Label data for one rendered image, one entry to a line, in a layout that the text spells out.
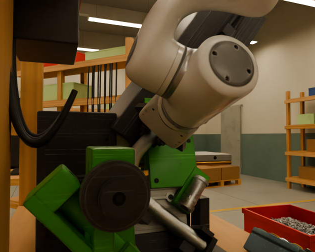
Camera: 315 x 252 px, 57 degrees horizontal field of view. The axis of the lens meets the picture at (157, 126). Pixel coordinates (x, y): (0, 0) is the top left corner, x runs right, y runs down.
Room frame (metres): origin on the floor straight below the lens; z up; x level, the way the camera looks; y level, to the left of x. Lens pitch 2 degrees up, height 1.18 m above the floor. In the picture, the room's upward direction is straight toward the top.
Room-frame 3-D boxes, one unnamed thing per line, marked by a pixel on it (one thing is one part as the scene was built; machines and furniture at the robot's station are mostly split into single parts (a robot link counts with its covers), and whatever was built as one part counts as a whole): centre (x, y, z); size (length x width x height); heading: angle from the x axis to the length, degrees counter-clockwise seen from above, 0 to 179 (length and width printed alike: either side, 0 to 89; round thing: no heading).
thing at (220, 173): (7.17, -1.31, 0.37); 1.20 x 0.80 x 0.74; 119
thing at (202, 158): (0.86, -0.01, 1.11); 0.39 x 0.16 x 0.03; 109
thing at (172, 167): (0.71, -0.02, 1.17); 0.13 x 0.12 x 0.20; 19
